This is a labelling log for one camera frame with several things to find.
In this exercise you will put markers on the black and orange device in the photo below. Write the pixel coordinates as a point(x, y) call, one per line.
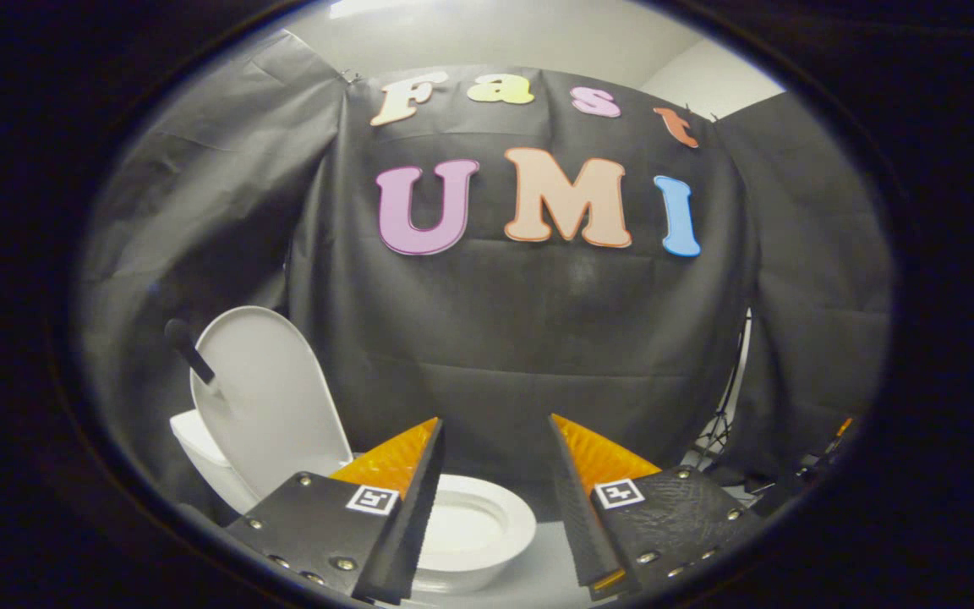
point(817, 465)

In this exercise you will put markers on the white toilet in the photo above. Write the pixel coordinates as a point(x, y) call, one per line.
point(199, 452)

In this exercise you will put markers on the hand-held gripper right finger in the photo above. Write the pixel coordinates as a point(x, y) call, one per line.
point(576, 507)

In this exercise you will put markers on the white toilet lid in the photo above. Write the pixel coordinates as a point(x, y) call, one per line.
point(276, 406)

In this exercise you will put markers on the black tripod stand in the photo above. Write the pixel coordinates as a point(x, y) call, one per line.
point(724, 414)

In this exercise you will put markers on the black backdrop cloth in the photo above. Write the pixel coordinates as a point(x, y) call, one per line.
point(538, 338)
point(825, 296)
point(199, 194)

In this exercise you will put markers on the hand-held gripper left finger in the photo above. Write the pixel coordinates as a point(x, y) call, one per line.
point(415, 516)

